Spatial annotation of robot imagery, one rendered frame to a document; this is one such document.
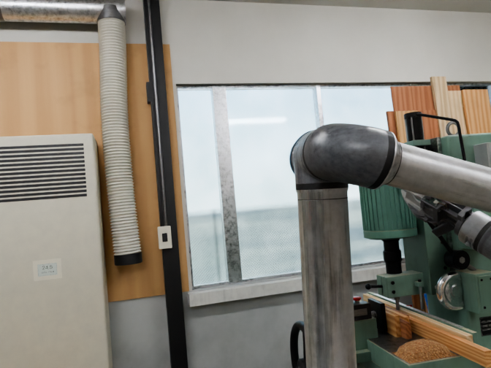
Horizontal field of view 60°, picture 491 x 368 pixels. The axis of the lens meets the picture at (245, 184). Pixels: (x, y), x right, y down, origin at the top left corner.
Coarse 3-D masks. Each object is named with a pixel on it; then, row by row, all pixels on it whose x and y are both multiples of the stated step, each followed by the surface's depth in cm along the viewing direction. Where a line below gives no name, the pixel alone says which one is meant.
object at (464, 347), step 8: (416, 320) 133; (416, 328) 132; (424, 328) 128; (432, 328) 124; (424, 336) 128; (432, 336) 124; (440, 336) 120; (448, 336) 117; (456, 336) 116; (448, 344) 117; (456, 344) 114; (464, 344) 110; (472, 344) 109; (456, 352) 114; (464, 352) 111; (472, 352) 108; (480, 352) 105; (488, 352) 104; (472, 360) 108; (480, 360) 105; (488, 360) 103
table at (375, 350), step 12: (384, 336) 133; (420, 336) 130; (372, 348) 128; (384, 348) 122; (396, 348) 121; (360, 360) 128; (372, 360) 129; (384, 360) 121; (396, 360) 115; (432, 360) 111; (444, 360) 111; (456, 360) 111; (468, 360) 112
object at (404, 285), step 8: (408, 272) 145; (416, 272) 143; (384, 280) 141; (392, 280) 140; (400, 280) 141; (408, 280) 141; (416, 280) 142; (384, 288) 141; (392, 288) 140; (400, 288) 140; (408, 288) 141; (416, 288) 142; (424, 288) 142; (384, 296) 142; (392, 296) 140
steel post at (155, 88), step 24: (144, 0) 257; (168, 120) 255; (168, 144) 254; (168, 168) 253; (168, 192) 252; (168, 216) 251; (168, 240) 247; (168, 264) 249; (168, 288) 248; (168, 312) 247
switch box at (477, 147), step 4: (480, 144) 137; (484, 144) 135; (488, 144) 135; (476, 148) 139; (480, 148) 137; (484, 148) 136; (488, 148) 135; (476, 152) 139; (480, 152) 138; (484, 152) 136; (488, 152) 135; (476, 156) 139; (480, 156) 138; (484, 156) 136; (488, 156) 135; (476, 160) 139; (480, 160) 138; (484, 160) 136; (488, 160) 135; (480, 164) 138; (484, 164) 136; (488, 164) 135
